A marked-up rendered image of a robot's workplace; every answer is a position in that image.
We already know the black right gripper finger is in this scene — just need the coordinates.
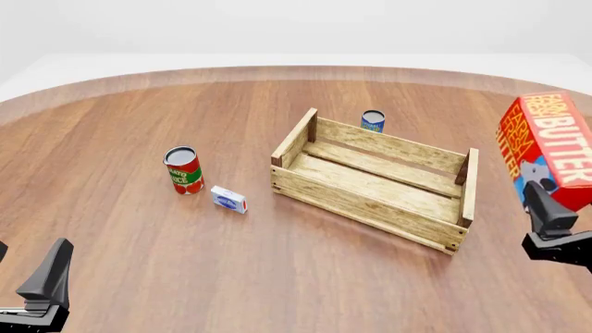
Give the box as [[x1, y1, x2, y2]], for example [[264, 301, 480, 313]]
[[523, 179, 580, 239]]

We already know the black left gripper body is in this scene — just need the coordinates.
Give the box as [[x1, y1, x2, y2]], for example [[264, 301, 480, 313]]
[[0, 302, 70, 333]]

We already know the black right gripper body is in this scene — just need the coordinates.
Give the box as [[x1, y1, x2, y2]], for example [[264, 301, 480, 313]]
[[521, 228, 592, 274]]

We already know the red butter box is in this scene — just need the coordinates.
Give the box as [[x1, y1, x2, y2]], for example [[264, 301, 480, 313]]
[[494, 90, 592, 214]]

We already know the wooden slat tray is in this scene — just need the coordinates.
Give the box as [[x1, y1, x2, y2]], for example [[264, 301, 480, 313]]
[[270, 106, 480, 256]]

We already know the red tomato sauce tin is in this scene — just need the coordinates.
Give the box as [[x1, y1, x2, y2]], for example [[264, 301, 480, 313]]
[[163, 144, 205, 196]]

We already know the small white and blue box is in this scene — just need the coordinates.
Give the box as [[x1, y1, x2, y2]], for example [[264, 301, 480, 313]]
[[210, 185, 249, 216]]

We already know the blue tin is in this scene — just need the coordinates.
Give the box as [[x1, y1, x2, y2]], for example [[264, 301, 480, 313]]
[[361, 109, 387, 135]]

